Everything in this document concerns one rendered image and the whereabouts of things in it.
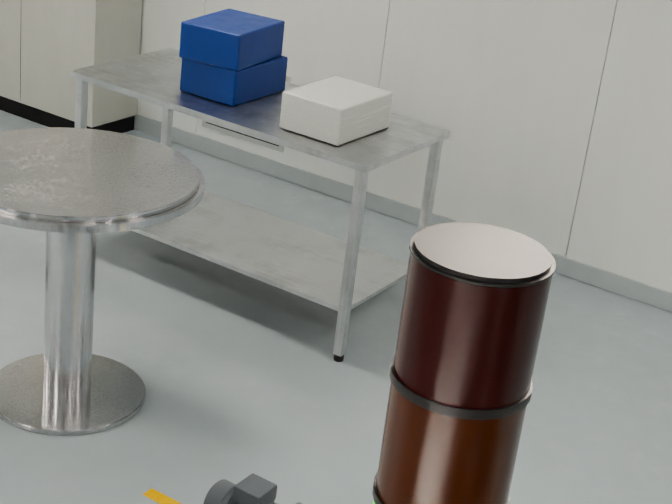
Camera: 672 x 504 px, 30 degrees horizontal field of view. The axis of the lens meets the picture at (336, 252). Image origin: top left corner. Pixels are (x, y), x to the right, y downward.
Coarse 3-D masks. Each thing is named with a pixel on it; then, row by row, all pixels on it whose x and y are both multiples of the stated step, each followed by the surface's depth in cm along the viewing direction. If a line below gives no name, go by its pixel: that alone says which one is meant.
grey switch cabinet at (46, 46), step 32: (0, 0) 751; (32, 0) 736; (64, 0) 721; (96, 0) 708; (128, 0) 731; (0, 32) 758; (32, 32) 743; (64, 32) 729; (96, 32) 716; (128, 32) 739; (0, 64) 766; (32, 64) 751; (64, 64) 736; (96, 64) 725; (0, 96) 777; (32, 96) 759; (64, 96) 743; (96, 96) 733; (128, 96) 757; (96, 128) 745; (128, 128) 770
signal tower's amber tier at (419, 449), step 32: (416, 416) 43; (448, 416) 42; (512, 416) 43; (384, 448) 45; (416, 448) 43; (448, 448) 42; (480, 448) 42; (512, 448) 44; (384, 480) 45; (416, 480) 43; (448, 480) 43; (480, 480) 43
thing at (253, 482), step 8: (224, 480) 276; (248, 480) 270; (256, 480) 271; (264, 480) 271; (216, 488) 273; (224, 488) 273; (232, 488) 273; (240, 488) 267; (248, 488) 268; (256, 488) 268; (264, 488) 268; (272, 488) 269; (208, 496) 273; (216, 496) 272; (224, 496) 271; (232, 496) 271; (240, 496) 268; (248, 496) 266; (256, 496) 265; (264, 496) 266; (272, 496) 270
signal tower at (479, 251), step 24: (432, 240) 42; (456, 240) 42; (480, 240) 43; (504, 240) 43; (528, 240) 43; (432, 264) 41; (456, 264) 41; (480, 264) 41; (504, 264) 41; (528, 264) 41; (552, 264) 42; (432, 408) 42; (456, 408) 42; (504, 408) 42
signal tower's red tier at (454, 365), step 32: (416, 288) 41; (448, 288) 40; (480, 288) 40; (512, 288) 40; (544, 288) 41; (416, 320) 42; (448, 320) 41; (480, 320) 40; (512, 320) 41; (416, 352) 42; (448, 352) 41; (480, 352) 41; (512, 352) 41; (416, 384) 42; (448, 384) 41; (480, 384) 41; (512, 384) 42
